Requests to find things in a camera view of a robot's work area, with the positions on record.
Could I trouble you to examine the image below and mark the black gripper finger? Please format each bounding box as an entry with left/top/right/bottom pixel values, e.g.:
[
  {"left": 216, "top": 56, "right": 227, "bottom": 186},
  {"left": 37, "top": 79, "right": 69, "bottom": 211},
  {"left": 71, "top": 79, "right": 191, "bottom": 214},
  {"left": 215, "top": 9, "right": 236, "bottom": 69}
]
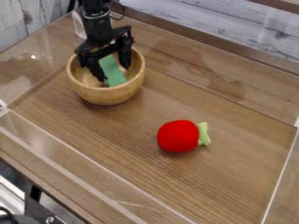
[
  {"left": 85, "top": 57, "right": 107, "bottom": 82},
  {"left": 117, "top": 42, "right": 132, "bottom": 69}
]

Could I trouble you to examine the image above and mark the clear acrylic corner bracket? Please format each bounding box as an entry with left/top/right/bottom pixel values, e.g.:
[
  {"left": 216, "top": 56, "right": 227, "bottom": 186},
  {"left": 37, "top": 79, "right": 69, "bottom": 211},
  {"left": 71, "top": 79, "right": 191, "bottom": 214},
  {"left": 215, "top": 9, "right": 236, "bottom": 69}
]
[{"left": 71, "top": 11, "right": 87, "bottom": 39}]

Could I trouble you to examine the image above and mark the clear acrylic front barrier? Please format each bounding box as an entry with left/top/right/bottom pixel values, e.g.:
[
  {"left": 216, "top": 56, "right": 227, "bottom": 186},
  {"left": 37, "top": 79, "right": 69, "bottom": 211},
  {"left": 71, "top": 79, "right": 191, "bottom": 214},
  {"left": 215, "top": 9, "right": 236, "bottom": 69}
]
[{"left": 0, "top": 101, "right": 196, "bottom": 224}]

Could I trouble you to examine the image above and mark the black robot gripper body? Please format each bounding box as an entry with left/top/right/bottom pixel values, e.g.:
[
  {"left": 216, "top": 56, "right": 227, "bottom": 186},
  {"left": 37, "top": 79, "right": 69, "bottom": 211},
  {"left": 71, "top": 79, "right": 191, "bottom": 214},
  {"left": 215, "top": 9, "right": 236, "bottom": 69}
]
[{"left": 75, "top": 0, "right": 135, "bottom": 67}]

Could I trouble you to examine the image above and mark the green rectangular block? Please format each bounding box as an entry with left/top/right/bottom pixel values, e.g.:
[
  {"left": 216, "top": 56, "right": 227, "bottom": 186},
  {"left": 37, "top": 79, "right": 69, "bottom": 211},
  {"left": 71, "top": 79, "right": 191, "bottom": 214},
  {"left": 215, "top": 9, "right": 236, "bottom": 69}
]
[{"left": 99, "top": 55, "right": 127, "bottom": 88}]

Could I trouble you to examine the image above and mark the black cable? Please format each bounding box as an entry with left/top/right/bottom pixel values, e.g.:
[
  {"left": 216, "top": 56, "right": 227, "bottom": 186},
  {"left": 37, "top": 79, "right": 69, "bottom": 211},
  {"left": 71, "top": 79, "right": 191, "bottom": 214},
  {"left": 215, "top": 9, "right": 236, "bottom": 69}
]
[{"left": 0, "top": 206, "right": 16, "bottom": 224}]

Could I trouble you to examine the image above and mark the red plush apple toy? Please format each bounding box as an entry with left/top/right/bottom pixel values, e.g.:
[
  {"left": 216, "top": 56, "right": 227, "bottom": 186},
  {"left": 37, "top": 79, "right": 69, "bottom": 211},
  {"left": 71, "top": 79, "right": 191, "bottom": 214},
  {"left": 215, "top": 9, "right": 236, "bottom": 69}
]
[{"left": 156, "top": 120, "right": 211, "bottom": 153}]

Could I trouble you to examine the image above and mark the light wooden bowl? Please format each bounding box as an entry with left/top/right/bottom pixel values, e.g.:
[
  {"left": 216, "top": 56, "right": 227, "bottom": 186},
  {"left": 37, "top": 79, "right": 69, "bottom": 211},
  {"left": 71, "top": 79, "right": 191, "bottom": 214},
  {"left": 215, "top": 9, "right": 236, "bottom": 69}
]
[{"left": 65, "top": 47, "right": 145, "bottom": 106}]

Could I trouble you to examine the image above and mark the black table leg bracket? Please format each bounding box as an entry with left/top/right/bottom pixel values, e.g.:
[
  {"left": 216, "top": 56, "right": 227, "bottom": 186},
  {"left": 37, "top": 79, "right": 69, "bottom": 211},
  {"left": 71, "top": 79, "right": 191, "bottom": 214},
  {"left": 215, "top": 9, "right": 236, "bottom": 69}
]
[{"left": 24, "top": 185, "right": 67, "bottom": 224}]

